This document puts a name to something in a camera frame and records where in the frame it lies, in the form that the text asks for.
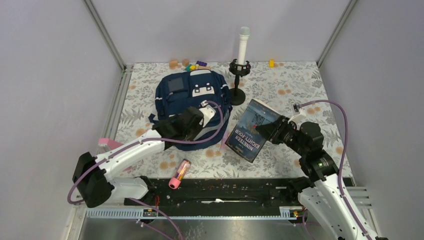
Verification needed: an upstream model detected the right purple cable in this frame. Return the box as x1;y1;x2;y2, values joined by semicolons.
293;99;374;240

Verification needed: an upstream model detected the yellow toy block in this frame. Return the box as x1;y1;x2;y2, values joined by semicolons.
268;59;275;68

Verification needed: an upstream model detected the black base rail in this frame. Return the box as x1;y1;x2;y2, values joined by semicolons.
124;178;305;217

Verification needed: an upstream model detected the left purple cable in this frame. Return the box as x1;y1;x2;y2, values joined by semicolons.
67;100;224;240

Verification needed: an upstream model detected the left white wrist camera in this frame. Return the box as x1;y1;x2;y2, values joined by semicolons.
199;104;216;127

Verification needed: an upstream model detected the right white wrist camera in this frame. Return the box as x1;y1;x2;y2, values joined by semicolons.
288;104;307;124

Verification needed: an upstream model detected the black microphone stand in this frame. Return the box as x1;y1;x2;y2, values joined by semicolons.
229;58;251;106

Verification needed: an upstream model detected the white microphone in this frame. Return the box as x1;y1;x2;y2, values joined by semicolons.
237;26;250;65

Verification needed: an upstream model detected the purple toy block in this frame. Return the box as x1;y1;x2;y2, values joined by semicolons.
196;61;208;67

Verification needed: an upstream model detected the pink box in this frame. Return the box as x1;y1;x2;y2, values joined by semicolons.
96;138;123;155

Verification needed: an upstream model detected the pink highlighter pen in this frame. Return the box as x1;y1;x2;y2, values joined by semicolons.
220;131;229;151

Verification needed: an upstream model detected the dark blue book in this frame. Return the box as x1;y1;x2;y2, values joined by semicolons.
225;99;280;163

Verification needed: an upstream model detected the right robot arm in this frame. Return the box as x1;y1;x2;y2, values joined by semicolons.
255;116;381;240

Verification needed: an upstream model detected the pink-capped clear tube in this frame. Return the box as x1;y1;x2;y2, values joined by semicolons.
168;158;192;190

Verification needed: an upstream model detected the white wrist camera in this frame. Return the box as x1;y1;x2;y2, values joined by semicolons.
199;104;216;127
288;104;307;124

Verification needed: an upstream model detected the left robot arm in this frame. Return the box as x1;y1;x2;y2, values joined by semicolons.
72;105;216;208

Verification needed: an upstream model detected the round wooden block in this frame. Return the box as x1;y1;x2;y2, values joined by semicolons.
181;58;190;67

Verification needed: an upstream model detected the long tan wooden block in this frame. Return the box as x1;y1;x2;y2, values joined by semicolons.
197;65;211;71

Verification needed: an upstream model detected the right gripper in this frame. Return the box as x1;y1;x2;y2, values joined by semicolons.
255;115;308;157

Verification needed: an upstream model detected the navy blue student backpack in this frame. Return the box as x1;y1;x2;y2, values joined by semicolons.
148;69;233;152

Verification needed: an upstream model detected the purple cable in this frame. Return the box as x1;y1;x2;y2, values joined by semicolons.
67;100;224;240
293;99;374;240

